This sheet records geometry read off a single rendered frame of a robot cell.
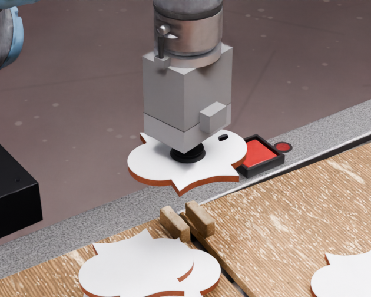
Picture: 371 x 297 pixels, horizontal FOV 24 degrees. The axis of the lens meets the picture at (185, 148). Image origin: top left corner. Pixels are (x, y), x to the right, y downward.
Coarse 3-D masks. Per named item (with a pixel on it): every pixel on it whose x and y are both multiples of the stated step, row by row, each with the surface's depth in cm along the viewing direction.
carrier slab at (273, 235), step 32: (352, 160) 136; (256, 192) 129; (288, 192) 129; (320, 192) 129; (352, 192) 129; (192, 224) 123; (224, 224) 123; (256, 224) 123; (288, 224) 123; (320, 224) 123; (352, 224) 123; (224, 256) 118; (256, 256) 118; (288, 256) 118; (320, 256) 118; (256, 288) 112; (288, 288) 112
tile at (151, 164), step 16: (144, 144) 105; (160, 144) 105; (208, 144) 105; (224, 144) 105; (240, 144) 105; (128, 160) 102; (144, 160) 102; (160, 160) 102; (208, 160) 102; (224, 160) 102; (240, 160) 103; (144, 176) 100; (160, 176) 100; (176, 176) 100; (192, 176) 100; (208, 176) 100; (224, 176) 100; (176, 192) 99
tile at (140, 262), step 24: (144, 240) 112; (168, 240) 112; (96, 264) 109; (120, 264) 109; (144, 264) 109; (168, 264) 109; (192, 264) 109; (96, 288) 105; (120, 288) 105; (144, 288) 105; (168, 288) 105
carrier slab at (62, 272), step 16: (144, 224) 123; (160, 224) 123; (112, 240) 120; (64, 256) 118; (80, 256) 118; (32, 272) 115; (48, 272) 115; (64, 272) 115; (0, 288) 112; (16, 288) 112; (32, 288) 112; (48, 288) 112; (64, 288) 112; (80, 288) 112; (224, 288) 112
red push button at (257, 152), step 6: (246, 144) 141; (252, 144) 141; (258, 144) 141; (252, 150) 140; (258, 150) 140; (264, 150) 140; (246, 156) 138; (252, 156) 138; (258, 156) 138; (264, 156) 138; (270, 156) 138; (246, 162) 137; (252, 162) 137; (258, 162) 137
